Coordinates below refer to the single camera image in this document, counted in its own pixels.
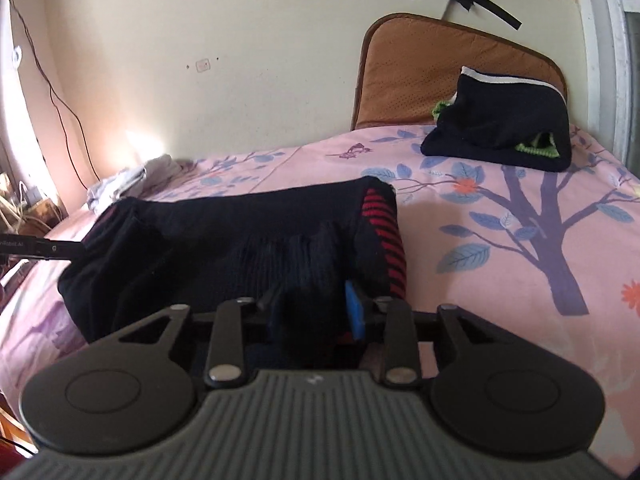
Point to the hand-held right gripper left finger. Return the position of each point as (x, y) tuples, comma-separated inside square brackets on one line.
[(235, 317)]

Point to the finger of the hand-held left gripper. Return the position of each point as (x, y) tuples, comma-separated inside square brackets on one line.
[(60, 250)]

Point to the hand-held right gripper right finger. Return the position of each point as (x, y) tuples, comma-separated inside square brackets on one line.
[(354, 310)]

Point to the black patterned knit sweater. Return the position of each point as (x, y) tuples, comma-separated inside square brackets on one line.
[(200, 250)]

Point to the brown wooden stand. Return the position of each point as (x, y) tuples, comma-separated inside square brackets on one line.
[(42, 210)]

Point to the white folded cloth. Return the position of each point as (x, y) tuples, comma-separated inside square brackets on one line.
[(125, 180)]

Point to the pink tree-print bed sheet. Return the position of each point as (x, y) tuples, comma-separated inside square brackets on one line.
[(500, 285)]

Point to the black garment with green trim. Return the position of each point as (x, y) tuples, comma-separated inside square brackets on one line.
[(500, 120)]

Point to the brown cushion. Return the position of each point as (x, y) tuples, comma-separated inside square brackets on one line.
[(410, 70)]

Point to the white framed frosted window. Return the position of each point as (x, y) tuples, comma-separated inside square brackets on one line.
[(605, 60)]

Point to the pink wall sticker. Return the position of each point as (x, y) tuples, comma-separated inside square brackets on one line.
[(203, 65)]

